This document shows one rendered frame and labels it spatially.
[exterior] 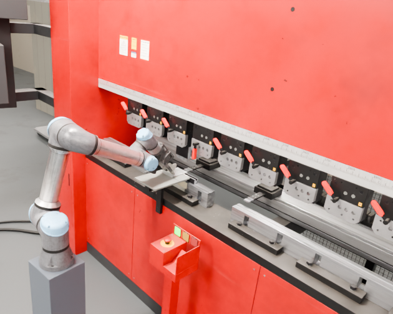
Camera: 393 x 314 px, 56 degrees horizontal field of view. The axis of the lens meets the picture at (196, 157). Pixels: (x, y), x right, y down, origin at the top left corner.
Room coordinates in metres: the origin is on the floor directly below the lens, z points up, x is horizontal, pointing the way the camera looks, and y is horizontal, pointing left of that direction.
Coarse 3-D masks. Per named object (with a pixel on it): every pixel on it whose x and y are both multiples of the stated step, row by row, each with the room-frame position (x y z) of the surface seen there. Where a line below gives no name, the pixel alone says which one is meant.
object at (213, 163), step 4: (196, 160) 2.20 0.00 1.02; (200, 160) 2.19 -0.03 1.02; (204, 160) 2.17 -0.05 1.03; (208, 160) 2.18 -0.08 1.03; (212, 160) 2.18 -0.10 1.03; (216, 160) 2.19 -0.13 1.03; (196, 164) 2.20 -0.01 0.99; (200, 164) 2.16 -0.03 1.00; (204, 164) 2.15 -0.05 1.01; (208, 164) 2.13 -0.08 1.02; (212, 164) 2.14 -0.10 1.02; (216, 164) 2.18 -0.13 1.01; (220, 164) 2.20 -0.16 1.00; (188, 168) 2.08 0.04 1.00; (192, 168) 2.09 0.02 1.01; (196, 168) 2.10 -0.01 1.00; (208, 168) 2.13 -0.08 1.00; (212, 168) 2.15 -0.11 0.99
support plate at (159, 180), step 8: (144, 176) 1.91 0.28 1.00; (152, 176) 1.92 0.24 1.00; (160, 176) 1.94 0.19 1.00; (168, 176) 1.95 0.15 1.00; (176, 176) 1.96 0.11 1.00; (184, 176) 1.97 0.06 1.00; (144, 184) 1.83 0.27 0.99; (152, 184) 1.82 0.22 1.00; (160, 184) 1.83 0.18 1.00; (168, 184) 1.84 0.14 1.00
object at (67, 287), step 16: (32, 272) 1.35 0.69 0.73; (48, 272) 1.31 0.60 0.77; (64, 272) 1.32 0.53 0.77; (80, 272) 1.39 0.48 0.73; (32, 288) 1.36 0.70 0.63; (48, 288) 1.27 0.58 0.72; (64, 288) 1.32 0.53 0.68; (80, 288) 1.38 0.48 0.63; (32, 304) 1.37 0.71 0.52; (48, 304) 1.28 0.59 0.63; (64, 304) 1.32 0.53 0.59; (80, 304) 1.38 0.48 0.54
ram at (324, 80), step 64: (128, 0) 2.36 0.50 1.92; (192, 0) 2.00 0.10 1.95; (256, 0) 1.74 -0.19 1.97; (320, 0) 1.54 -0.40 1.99; (384, 0) 1.39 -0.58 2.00; (128, 64) 2.35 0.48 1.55; (192, 64) 1.97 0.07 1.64; (256, 64) 1.70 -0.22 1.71; (320, 64) 1.50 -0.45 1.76; (384, 64) 1.35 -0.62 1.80; (256, 128) 1.67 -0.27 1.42; (320, 128) 1.47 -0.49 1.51; (384, 128) 1.31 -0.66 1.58; (384, 192) 1.26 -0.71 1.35
